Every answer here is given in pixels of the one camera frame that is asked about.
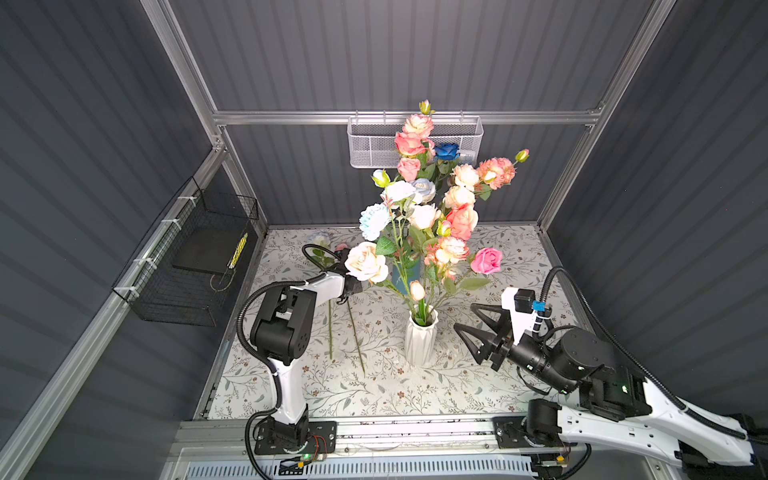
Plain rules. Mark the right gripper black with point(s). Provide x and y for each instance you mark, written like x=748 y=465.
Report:
x=489 y=338

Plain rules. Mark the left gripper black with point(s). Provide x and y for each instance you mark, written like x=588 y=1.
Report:
x=357 y=286

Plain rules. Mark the cream rose stem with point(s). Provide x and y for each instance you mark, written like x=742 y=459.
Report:
x=368 y=262

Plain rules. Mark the blue ceramic vase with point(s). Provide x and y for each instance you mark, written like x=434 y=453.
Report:
x=401 y=281

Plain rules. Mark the small pink tulip bud stem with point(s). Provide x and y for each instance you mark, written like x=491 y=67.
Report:
x=419 y=308

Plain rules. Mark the white blue flower spray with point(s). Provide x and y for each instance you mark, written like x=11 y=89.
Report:
x=387 y=218

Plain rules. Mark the magenta pink rose stem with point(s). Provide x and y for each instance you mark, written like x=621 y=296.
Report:
x=471 y=274

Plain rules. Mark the white ribbed ceramic vase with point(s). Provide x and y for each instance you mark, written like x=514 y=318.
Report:
x=419 y=341

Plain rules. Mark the peach peony flower stem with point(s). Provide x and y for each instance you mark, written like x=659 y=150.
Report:
x=444 y=256

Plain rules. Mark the pale white pink rose stem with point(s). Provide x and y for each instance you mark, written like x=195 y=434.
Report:
x=420 y=220

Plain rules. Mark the pink coral rose stem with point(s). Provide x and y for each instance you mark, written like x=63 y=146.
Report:
x=463 y=221

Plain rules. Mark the small pale pink rose stem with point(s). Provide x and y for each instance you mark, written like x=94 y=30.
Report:
x=409 y=168

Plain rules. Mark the large pink rose stem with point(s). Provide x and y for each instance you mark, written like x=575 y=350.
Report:
x=412 y=146

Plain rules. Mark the white peony flower stem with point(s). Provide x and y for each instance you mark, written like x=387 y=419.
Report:
x=464 y=180

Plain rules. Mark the peach rose flower stem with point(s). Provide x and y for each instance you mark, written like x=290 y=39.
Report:
x=497 y=172

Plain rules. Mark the blue artificial rose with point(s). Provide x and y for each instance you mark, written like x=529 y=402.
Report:
x=447 y=156

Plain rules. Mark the pink carnation flower stem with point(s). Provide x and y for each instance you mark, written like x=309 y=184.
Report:
x=422 y=124

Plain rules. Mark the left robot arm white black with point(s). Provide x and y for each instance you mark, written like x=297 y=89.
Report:
x=275 y=325

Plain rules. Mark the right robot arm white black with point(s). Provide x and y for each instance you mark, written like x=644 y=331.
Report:
x=588 y=395

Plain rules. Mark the pile of artificial flowers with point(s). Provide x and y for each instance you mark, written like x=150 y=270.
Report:
x=354 y=336

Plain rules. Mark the floral patterned table mat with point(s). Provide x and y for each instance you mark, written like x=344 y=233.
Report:
x=333 y=384

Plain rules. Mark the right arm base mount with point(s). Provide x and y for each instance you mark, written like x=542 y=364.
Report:
x=510 y=432

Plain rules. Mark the white wire mesh basket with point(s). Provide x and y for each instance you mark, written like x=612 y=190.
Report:
x=371 y=138

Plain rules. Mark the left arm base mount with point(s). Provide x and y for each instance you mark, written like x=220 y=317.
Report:
x=274 y=438

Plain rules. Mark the black wire basket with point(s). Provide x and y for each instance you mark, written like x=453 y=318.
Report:
x=183 y=277

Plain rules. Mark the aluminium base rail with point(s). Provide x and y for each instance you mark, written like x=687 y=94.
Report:
x=440 y=435

